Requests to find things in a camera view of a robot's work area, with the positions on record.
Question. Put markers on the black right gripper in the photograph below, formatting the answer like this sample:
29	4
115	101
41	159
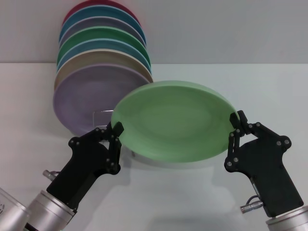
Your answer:
272	173

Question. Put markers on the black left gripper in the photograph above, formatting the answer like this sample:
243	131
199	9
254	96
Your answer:
79	173

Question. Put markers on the light green plate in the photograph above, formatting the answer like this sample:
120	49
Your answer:
173	120

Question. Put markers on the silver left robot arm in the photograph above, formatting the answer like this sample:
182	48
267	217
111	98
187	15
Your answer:
45	209

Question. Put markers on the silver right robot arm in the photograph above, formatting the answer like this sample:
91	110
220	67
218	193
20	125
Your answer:
291	219

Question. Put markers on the purple plate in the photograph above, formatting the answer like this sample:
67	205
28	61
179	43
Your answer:
91	96

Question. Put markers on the beige plate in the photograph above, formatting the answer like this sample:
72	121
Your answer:
103	57

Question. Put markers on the light blue plate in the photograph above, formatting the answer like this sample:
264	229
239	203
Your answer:
103	44

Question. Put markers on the dark green plate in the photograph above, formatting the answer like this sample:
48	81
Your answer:
103	33

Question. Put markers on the grey lavender plate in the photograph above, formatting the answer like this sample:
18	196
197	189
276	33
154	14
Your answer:
103	22

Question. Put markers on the teal blue plate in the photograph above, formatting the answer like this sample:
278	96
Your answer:
96	12

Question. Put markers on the maroon red plate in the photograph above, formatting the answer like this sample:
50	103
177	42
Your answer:
72	10

